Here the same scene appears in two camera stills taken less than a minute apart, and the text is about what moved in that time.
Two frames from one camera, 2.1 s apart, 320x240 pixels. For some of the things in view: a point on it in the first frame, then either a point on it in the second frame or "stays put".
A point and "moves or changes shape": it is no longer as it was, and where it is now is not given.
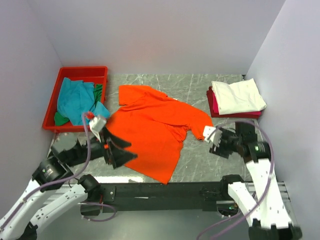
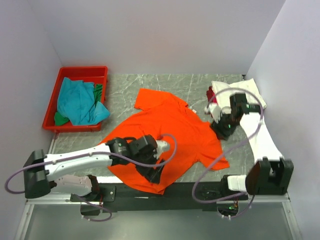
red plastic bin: x=97 y=74 stays put
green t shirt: x=59 y=120 stays put
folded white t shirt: x=242 y=96 stays put
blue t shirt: x=75 y=97 stays put
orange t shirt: x=153 y=124 moves or changes shape
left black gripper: x=118 y=157 -> x=151 y=173
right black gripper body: x=228 y=143 -> x=226 y=124
